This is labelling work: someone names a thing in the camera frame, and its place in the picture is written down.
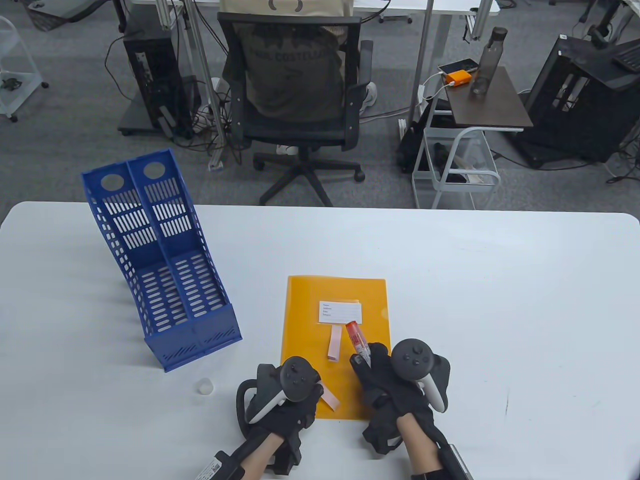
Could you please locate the person's left forearm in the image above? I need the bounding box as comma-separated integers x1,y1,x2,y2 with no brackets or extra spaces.
240,432,287,480

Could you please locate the white wheeled cart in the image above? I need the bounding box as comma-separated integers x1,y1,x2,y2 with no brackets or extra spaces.
411,126,502,210
0,15,50,123

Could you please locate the black mesh office chair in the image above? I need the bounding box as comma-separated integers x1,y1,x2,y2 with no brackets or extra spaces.
216,11,376,207

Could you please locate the black open-frame computer case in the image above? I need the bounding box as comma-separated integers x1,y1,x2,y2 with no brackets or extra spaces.
515,34,640,170

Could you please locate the blue plastic file rack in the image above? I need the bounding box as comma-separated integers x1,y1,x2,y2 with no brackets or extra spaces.
81,148,244,374

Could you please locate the black computer tower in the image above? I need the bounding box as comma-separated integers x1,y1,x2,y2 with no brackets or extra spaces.
122,25,196,138

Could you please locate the black and white hand controller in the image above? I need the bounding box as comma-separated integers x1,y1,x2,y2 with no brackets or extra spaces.
391,338,452,413
236,356,322,436

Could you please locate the aluminium frame post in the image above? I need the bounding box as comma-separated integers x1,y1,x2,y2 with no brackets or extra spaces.
410,0,435,131
156,0,228,171
467,0,493,41

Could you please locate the brown side table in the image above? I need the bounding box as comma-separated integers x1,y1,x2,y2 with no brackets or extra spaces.
444,66,534,132

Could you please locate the person's right forearm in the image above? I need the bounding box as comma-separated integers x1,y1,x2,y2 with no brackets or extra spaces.
397,415,446,473

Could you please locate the person's left hand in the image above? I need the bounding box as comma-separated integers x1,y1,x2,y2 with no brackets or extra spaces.
245,364,325,448

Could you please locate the red and white glue stick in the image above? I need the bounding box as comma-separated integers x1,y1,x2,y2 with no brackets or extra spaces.
345,320,373,368

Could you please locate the white office desk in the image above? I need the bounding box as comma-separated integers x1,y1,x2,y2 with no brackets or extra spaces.
132,0,501,16

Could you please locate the black bag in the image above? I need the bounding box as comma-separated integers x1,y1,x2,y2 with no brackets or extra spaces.
397,100,451,173

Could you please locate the black keyboard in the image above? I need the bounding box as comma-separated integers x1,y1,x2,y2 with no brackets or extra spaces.
612,40,640,73

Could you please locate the black smartphone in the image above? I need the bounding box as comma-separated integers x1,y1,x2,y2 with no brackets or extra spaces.
437,58,480,75

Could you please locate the yellow L-shaped folder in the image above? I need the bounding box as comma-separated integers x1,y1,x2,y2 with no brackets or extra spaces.
275,275,393,421

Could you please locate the white lined label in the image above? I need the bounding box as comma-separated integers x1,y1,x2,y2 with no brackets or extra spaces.
319,300,363,326

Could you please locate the person's right hand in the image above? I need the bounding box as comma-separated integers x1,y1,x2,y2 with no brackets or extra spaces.
349,342,441,431

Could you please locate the dark transparent water bottle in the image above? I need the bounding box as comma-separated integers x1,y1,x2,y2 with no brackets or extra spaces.
470,26,509,96

